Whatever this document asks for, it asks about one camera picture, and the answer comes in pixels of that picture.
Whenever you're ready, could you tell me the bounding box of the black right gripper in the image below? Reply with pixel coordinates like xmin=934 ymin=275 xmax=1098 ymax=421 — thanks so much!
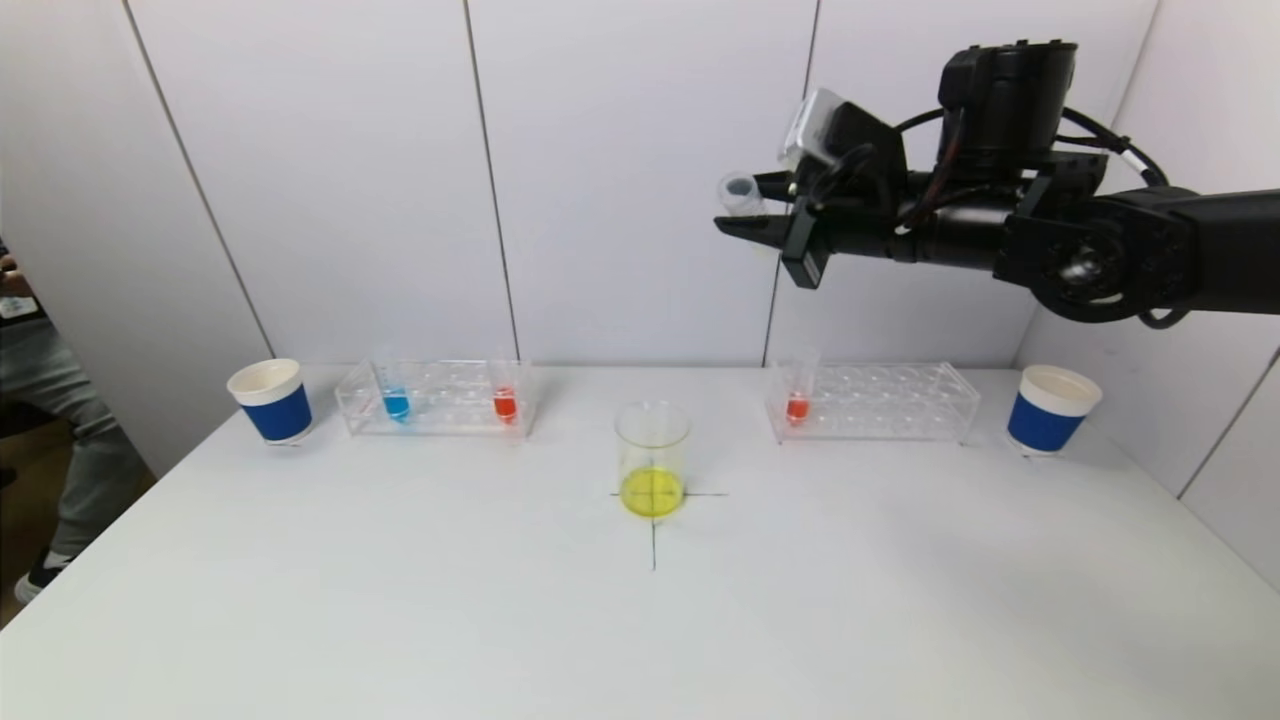
xmin=713 ymin=168 xmax=941 ymax=290

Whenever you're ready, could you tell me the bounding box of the test tube with yellow pigment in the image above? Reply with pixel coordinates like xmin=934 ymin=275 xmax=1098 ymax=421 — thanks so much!
xmin=716 ymin=172 xmax=767 ymax=217

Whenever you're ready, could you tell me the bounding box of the test tube with red liquid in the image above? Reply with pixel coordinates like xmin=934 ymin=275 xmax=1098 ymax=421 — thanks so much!
xmin=785 ymin=346 xmax=823 ymax=428
xmin=490 ymin=352 xmax=522 ymax=426

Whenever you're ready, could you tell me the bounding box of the clear acrylic test tube rack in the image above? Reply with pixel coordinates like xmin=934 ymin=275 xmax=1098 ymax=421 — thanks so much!
xmin=336 ymin=360 xmax=534 ymax=439
xmin=765 ymin=360 xmax=981 ymax=446

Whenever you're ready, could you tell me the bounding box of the clear glass beaker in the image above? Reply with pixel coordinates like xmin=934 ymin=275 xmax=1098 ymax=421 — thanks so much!
xmin=613 ymin=401 xmax=691 ymax=519

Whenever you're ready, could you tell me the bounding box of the test tube with blue liquid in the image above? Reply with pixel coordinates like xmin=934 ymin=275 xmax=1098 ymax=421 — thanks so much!
xmin=375 ymin=352 xmax=414 ymax=424

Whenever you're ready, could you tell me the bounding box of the blue white paper cup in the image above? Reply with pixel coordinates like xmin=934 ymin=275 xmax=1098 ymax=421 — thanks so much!
xmin=228 ymin=359 xmax=315 ymax=446
xmin=1006 ymin=365 xmax=1103 ymax=458

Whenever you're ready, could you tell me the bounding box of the person in grey trousers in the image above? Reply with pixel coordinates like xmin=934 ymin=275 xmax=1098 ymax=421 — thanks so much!
xmin=0 ymin=240 xmax=131 ymax=603

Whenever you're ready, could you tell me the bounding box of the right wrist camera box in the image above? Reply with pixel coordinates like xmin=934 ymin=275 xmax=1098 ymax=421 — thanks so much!
xmin=778 ymin=88 xmax=847 ymax=171

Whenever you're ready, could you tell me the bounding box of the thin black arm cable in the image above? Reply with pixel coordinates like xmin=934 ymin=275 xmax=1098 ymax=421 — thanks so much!
xmin=895 ymin=105 xmax=1171 ymax=191

